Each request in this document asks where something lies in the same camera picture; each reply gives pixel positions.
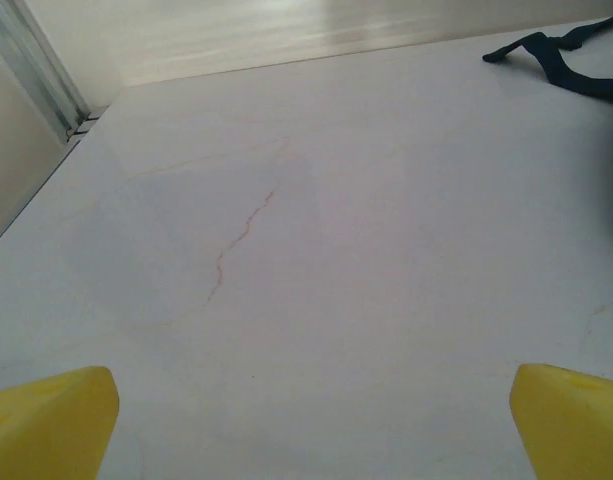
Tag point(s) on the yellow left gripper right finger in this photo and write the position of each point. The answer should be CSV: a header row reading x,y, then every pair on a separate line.
x,y
576,430

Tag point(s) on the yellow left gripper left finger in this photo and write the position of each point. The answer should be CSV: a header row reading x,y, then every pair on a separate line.
x,y
46,425

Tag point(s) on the navy blue backpack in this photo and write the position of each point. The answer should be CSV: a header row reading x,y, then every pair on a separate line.
x,y
556,70

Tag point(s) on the aluminium frame post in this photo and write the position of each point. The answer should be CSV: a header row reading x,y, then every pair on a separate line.
x,y
41,65

